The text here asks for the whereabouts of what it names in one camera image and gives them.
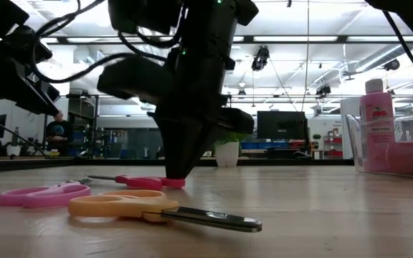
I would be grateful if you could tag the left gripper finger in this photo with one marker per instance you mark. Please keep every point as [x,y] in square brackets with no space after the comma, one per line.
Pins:
[47,91]
[50,108]

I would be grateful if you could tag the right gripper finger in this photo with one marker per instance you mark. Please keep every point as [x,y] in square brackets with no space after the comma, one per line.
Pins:
[170,143]
[195,143]

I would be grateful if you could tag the red scissors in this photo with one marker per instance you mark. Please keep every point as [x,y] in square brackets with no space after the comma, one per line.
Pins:
[138,182]

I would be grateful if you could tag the orange scissors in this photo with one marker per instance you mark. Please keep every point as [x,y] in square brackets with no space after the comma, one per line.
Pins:
[120,208]

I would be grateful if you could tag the pink scissors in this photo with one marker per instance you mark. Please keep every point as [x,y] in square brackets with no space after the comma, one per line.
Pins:
[48,197]

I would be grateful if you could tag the light pink paint bottle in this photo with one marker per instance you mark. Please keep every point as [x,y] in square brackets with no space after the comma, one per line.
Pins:
[378,143]

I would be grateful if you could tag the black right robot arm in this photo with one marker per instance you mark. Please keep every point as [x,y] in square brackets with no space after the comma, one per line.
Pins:
[206,28]

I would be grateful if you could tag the person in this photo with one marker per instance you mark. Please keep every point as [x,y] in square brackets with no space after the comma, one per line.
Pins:
[59,132]

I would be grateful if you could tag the green plant in white pot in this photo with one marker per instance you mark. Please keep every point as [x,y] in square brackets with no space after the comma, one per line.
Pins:
[227,156]

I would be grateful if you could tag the small cactus in white pot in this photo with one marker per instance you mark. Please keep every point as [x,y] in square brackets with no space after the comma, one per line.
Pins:
[13,150]

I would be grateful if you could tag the black computer monitor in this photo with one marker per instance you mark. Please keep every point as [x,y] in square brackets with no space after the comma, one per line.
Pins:
[282,125]

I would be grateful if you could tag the black ceiling spotlight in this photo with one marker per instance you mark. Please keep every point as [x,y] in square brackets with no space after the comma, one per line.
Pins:
[392,64]
[260,59]
[323,89]

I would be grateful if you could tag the shelf with red bins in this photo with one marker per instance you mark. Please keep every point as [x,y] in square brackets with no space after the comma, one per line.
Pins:
[333,152]

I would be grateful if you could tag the white tall cabinet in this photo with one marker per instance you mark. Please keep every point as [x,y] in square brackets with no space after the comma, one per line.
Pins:
[348,129]

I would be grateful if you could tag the clear plastic bin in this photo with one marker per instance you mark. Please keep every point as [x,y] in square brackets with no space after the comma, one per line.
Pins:
[355,154]

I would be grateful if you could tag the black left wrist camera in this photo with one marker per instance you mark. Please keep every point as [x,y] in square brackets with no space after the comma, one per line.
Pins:
[31,46]

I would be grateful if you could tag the black background workstation frame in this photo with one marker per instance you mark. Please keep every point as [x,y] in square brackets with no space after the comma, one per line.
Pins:
[96,122]

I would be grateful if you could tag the black aluminium table frame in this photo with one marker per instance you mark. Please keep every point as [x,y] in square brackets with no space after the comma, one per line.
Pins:
[299,162]

